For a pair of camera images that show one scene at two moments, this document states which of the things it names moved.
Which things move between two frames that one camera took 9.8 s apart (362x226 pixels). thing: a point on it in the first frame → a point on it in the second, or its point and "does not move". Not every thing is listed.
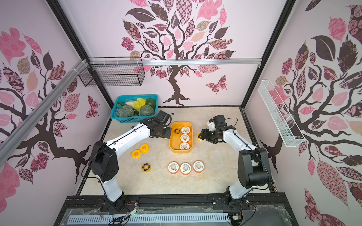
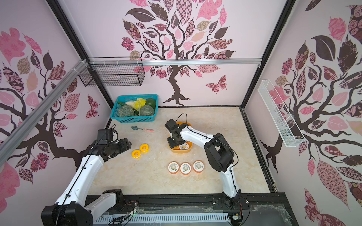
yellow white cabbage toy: (137, 104) does not move
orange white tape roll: (173, 167) does not move
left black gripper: (167, 134) → (125, 145)
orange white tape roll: (185, 146) does not move
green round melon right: (146, 110) does not move
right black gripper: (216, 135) → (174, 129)
